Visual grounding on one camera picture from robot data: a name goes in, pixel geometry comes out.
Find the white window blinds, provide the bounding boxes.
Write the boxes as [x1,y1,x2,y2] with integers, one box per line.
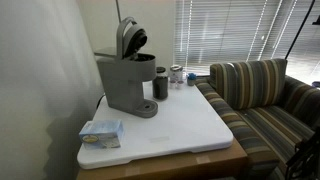
[174,0,320,84]

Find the clear jar with lid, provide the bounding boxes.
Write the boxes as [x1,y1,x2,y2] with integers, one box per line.
[170,65,183,82]

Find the cardboard box under board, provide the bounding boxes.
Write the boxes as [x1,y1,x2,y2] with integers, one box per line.
[76,139,248,180]

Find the striped sofa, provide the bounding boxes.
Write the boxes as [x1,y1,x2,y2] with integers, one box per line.
[196,59,320,180]

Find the dark glass jar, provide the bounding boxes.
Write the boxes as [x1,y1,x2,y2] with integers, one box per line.
[152,67,168,100]

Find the black lamp pole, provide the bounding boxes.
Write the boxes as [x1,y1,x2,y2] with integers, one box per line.
[284,0,316,60]

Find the grey coffeemaker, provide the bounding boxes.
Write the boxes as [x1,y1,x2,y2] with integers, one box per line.
[95,17,158,118]

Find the black frame lower right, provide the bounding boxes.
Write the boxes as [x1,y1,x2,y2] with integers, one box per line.
[285,127,320,180]

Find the black power cable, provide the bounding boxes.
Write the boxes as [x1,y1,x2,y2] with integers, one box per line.
[95,93,106,110]

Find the blue tea box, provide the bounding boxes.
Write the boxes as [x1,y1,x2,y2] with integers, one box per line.
[79,120,124,149]

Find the thin metal pole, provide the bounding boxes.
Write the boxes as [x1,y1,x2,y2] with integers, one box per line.
[115,0,122,23]

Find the white table board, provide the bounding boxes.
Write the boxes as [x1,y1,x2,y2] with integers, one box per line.
[77,84,233,169]

